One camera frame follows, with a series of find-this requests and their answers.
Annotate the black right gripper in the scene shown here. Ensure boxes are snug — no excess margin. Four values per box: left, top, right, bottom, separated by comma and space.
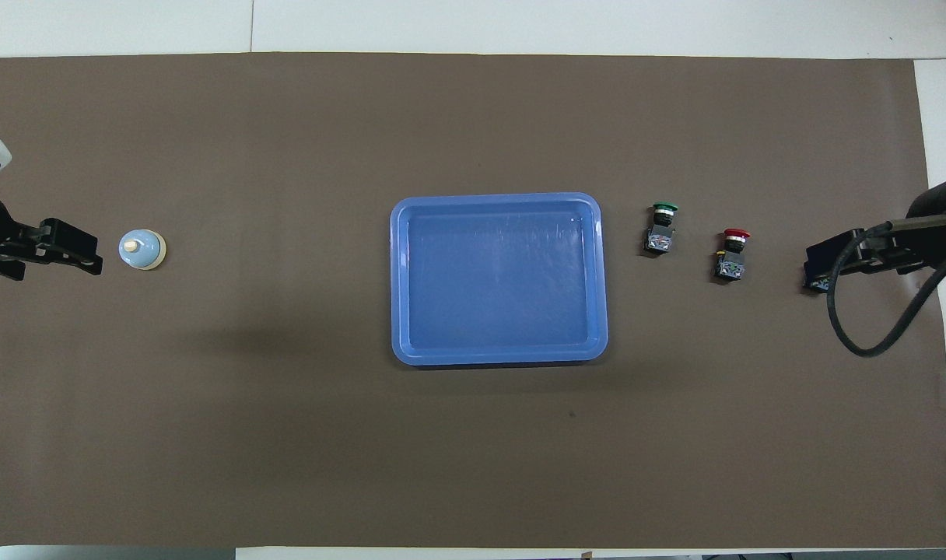
804, 177, 946, 292

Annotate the red push button switch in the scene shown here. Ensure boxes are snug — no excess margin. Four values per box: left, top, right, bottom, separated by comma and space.
713, 228, 752, 282

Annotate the green push button switch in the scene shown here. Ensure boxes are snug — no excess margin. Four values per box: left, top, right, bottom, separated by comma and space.
643, 202, 680, 256

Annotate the light blue call bell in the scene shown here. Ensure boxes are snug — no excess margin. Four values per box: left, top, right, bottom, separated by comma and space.
118, 229, 167, 271

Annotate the blue plastic tray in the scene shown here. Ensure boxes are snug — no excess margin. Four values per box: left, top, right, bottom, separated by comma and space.
390, 192, 609, 367

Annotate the brown paper table mat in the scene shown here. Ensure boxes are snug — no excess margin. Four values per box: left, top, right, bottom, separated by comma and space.
0, 52, 946, 549

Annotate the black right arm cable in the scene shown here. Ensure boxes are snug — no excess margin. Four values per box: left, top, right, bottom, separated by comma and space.
827, 218, 946, 359

